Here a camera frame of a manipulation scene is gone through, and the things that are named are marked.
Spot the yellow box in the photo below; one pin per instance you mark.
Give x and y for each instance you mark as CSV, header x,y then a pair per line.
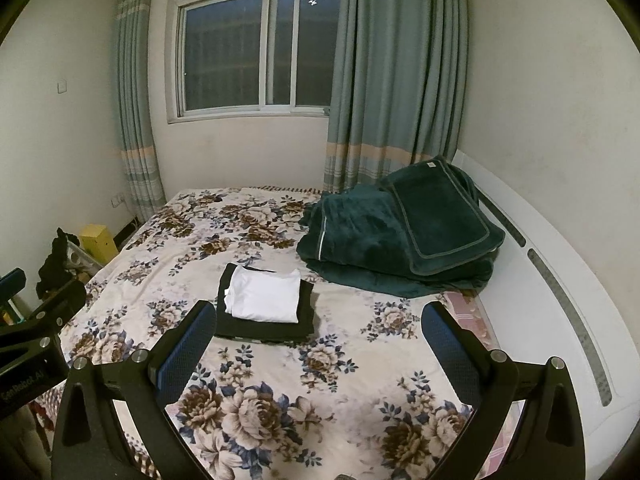
x,y
97,242

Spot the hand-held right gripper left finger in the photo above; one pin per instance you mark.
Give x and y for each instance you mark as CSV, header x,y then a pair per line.
x,y
185,350

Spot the white framed window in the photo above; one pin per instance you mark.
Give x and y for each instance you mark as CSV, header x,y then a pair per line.
x,y
225,50

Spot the floral bedspread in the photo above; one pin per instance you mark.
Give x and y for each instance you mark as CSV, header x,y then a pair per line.
x,y
325,390

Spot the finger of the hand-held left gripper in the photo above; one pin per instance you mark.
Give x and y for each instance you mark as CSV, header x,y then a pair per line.
x,y
65,302
12,287

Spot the black cloth on rack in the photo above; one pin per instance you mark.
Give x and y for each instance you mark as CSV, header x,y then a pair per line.
x,y
55,265

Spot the white plastic rack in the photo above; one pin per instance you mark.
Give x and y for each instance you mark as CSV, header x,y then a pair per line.
x,y
82,260

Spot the white t-shirt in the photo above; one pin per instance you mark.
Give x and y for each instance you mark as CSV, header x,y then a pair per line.
x,y
265,295

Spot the wide teal striped curtain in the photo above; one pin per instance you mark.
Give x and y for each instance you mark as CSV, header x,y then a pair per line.
x,y
390,85

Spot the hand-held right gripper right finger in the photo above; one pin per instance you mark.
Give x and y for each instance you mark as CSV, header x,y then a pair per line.
x,y
450,355

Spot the white wall socket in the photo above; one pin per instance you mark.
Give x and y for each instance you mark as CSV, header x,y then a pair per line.
x,y
119,200

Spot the narrow teal striped curtain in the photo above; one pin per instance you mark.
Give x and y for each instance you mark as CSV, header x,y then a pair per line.
x,y
135,110

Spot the white bed headboard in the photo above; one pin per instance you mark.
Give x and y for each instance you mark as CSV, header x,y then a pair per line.
x,y
515,300

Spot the black folded garment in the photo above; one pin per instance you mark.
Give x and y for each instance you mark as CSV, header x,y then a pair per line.
x,y
260,330

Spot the pink checked bed sheet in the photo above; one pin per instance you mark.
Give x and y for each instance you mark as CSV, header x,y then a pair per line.
x,y
470,320

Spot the dark green plush blanket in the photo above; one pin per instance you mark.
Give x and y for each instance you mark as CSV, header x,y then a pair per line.
x,y
360,230

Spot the white wall switch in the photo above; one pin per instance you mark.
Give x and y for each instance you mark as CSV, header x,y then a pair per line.
x,y
61,87

